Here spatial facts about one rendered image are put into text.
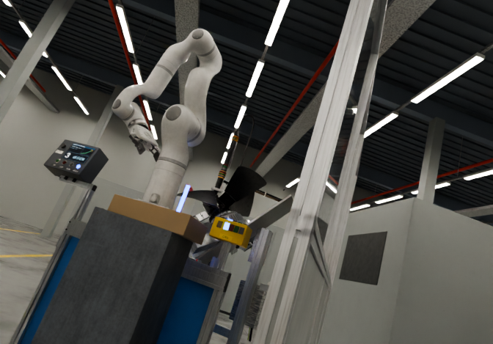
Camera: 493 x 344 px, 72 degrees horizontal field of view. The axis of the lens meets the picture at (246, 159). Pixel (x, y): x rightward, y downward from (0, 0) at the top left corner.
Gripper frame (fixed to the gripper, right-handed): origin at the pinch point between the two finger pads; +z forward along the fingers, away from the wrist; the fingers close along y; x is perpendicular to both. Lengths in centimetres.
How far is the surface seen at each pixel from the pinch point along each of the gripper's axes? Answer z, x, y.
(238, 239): 37, -1, 36
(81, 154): -50, 45, 12
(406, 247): 46, -52, 258
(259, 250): 28, 11, 85
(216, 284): 47, 18, 37
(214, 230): 28.0, 5.5, 33.1
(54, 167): -50, 59, 6
